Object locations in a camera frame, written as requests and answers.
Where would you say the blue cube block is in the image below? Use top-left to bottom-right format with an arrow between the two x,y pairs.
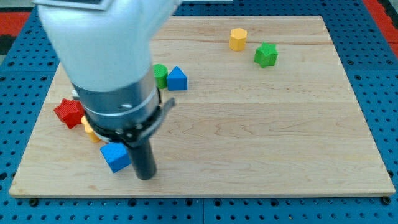
100,142 -> 131,173

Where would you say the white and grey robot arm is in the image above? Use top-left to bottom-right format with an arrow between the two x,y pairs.
36,0 -> 180,131

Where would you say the yellow heart block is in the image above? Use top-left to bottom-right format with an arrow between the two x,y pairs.
81,116 -> 101,143

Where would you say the blue triangle block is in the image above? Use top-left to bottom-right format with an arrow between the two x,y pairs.
167,66 -> 188,91

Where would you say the green cylinder block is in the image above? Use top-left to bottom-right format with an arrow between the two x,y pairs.
153,63 -> 169,89

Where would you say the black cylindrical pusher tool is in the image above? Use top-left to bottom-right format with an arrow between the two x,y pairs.
87,98 -> 175,180

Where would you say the wooden board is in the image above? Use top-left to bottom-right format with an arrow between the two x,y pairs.
9,16 -> 396,198

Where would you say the yellow hexagon block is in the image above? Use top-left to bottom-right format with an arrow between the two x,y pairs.
229,28 -> 248,51

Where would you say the green star block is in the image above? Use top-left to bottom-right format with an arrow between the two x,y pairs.
254,42 -> 279,68

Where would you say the red star block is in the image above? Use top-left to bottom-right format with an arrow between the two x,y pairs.
53,98 -> 85,129

